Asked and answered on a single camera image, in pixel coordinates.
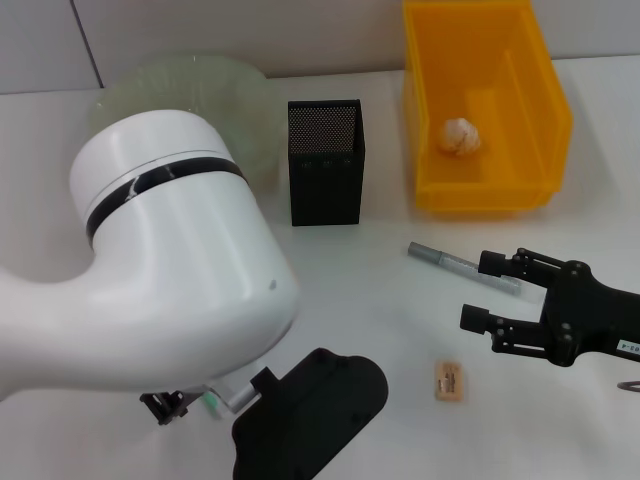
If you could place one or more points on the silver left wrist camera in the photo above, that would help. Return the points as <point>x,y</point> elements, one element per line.
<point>310,410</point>

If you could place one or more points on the translucent wavy fruit plate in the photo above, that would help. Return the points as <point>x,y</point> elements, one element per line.
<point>225,85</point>

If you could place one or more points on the beige eraser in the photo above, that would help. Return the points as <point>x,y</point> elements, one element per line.
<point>450,381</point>

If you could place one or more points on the paper ball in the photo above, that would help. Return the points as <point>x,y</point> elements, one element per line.
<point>460,137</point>

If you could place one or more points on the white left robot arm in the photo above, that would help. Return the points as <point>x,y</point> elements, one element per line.
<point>150,250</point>

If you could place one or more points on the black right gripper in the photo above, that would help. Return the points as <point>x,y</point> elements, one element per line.
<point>585,320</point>

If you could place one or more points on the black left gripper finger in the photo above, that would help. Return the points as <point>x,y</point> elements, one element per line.
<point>167,407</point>

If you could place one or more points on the yellow plastic bin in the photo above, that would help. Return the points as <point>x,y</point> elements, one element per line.
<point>500,195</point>

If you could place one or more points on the black mesh pen holder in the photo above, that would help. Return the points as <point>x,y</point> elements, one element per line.
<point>325,185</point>

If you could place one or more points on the silver marker pen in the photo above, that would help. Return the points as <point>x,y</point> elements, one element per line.
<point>440,258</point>

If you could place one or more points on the green white pen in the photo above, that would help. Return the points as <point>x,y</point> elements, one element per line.
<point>215,405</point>

